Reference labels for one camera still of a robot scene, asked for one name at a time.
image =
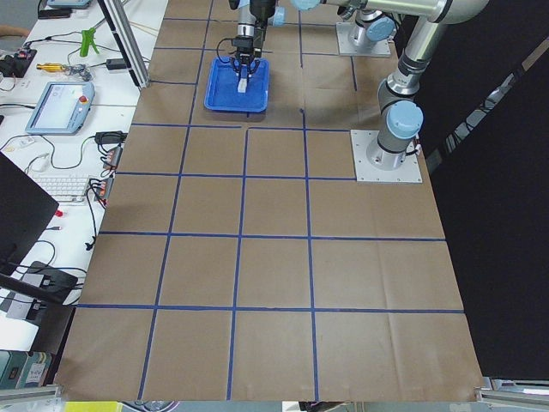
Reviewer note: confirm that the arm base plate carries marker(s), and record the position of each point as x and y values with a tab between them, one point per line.
371	40
374	165

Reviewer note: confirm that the yellow tool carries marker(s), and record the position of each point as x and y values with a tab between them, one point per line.
51	68

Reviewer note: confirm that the white keyboard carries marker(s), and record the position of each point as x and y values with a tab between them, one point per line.
67	189

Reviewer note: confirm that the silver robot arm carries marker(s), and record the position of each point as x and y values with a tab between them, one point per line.
401	117
349	11

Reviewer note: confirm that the blue plastic tray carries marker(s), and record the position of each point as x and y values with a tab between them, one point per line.
222	90

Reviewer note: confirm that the aluminium frame post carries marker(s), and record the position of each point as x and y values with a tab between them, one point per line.
119	23

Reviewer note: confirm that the black monitor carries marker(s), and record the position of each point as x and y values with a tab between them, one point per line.
26	211

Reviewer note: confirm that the teach pendant tablet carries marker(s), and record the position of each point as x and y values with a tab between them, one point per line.
62	108

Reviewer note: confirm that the green handled reach grabber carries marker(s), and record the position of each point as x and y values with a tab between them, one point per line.
88	42

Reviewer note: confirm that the black power adapter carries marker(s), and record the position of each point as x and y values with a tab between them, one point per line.
116	64

